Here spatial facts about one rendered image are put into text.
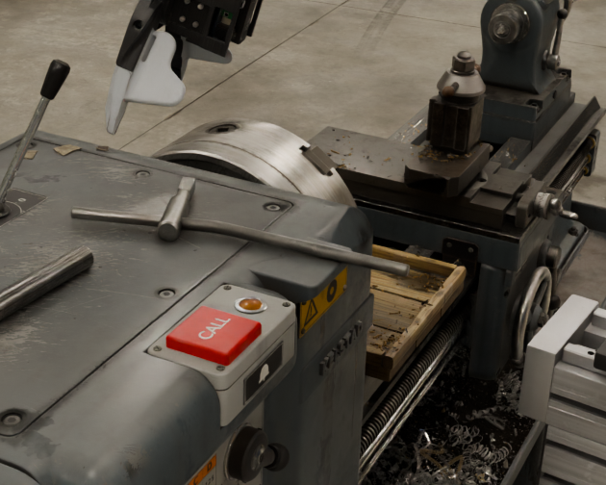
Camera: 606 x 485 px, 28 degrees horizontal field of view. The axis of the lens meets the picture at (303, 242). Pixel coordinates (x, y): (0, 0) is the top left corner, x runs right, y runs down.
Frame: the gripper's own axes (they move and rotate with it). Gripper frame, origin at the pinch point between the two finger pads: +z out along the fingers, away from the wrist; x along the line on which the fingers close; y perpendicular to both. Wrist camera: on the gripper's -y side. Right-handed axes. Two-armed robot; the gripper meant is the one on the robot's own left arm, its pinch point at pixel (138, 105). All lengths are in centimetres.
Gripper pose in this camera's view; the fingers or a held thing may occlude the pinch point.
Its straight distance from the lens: 107.5
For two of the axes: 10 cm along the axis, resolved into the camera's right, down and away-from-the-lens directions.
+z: -2.9, 8.3, 4.7
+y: 9.1, 3.9, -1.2
